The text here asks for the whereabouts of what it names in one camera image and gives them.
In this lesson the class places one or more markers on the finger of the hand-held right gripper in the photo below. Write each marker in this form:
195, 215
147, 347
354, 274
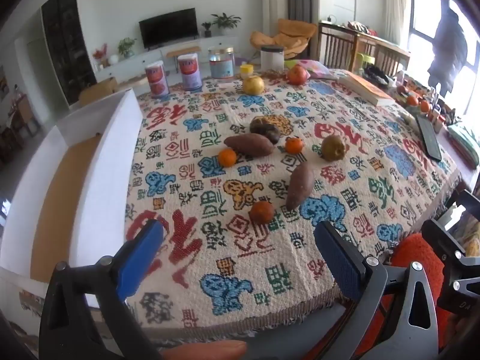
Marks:
442, 242

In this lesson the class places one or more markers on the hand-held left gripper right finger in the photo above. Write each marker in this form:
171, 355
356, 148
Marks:
337, 262

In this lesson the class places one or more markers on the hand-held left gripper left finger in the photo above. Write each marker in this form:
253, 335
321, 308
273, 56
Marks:
140, 258

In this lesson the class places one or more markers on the white cardboard box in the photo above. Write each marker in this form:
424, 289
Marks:
108, 180

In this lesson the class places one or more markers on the long purple sweet potato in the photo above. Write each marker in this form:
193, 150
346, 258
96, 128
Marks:
249, 145
300, 185

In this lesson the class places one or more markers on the small orange tangerine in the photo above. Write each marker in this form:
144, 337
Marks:
261, 212
294, 145
227, 157
424, 105
413, 100

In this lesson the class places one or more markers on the brownish green pear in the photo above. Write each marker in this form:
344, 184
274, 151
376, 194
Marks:
333, 148

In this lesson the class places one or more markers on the dark brown fruit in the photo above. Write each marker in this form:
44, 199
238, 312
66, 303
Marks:
264, 128

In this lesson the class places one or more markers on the person's left hand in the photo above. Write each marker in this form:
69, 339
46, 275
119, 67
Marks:
210, 350

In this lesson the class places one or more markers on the orange knit clothing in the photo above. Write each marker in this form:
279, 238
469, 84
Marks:
408, 251

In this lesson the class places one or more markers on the green patterned cloth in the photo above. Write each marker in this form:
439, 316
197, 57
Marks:
465, 140

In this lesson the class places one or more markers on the black flat device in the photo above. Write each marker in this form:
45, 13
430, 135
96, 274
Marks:
429, 138

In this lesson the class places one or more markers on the printed woven tablecloth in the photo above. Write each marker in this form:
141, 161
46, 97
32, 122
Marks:
210, 180

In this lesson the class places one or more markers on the small red apple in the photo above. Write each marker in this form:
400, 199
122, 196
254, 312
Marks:
401, 90

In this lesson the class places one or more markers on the thick paperback book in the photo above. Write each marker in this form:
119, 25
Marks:
367, 88

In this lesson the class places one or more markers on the light wooden stool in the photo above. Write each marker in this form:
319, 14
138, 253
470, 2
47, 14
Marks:
98, 90

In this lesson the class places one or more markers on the red label tin can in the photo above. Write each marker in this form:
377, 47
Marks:
157, 78

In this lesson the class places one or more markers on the black cloth bundle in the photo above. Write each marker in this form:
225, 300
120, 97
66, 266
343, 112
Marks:
377, 73

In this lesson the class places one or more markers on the red pomegranate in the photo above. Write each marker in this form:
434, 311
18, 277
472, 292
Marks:
297, 75

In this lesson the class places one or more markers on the dark hanging coat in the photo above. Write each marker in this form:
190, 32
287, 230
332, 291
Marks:
448, 48

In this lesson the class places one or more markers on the white television cabinet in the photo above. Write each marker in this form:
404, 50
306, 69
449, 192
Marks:
127, 65

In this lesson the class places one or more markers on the pink snack packet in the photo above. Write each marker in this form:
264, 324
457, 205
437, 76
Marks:
318, 69

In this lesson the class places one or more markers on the yellow apple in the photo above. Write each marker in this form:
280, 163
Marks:
253, 85

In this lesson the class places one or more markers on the lime green plastic stool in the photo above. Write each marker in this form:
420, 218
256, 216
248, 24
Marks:
365, 60

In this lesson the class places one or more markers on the wooden slatted chair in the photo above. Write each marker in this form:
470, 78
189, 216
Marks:
337, 43
390, 50

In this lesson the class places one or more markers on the red flower arrangement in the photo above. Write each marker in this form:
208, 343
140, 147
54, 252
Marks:
100, 53

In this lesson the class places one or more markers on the clear jar with blue label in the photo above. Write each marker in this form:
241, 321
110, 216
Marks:
221, 63

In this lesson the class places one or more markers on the small yellow jar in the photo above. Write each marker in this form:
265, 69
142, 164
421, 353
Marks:
246, 72

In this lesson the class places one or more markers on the leafy green potted plant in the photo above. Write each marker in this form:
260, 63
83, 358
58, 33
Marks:
127, 46

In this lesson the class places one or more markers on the frosted jar with black lid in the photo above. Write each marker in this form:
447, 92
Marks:
272, 59

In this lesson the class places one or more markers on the small wooden side table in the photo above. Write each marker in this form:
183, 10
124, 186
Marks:
183, 49

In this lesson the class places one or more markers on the dark glass cabinet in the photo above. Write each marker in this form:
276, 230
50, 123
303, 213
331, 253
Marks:
67, 45

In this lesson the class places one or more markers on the orange cushioned lounge chair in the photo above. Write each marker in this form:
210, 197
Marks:
288, 35

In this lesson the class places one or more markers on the black flat television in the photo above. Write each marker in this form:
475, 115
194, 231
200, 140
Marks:
168, 28

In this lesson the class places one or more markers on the window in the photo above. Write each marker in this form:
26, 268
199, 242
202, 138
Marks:
422, 3

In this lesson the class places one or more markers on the small dark potted plant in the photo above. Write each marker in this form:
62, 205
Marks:
207, 28

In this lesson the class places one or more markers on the white curtain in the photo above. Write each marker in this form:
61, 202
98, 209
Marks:
395, 3

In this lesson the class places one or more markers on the large green potted plant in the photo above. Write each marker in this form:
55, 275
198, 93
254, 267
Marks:
225, 20

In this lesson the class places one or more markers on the white standing air conditioner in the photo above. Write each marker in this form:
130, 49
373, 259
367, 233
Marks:
274, 3

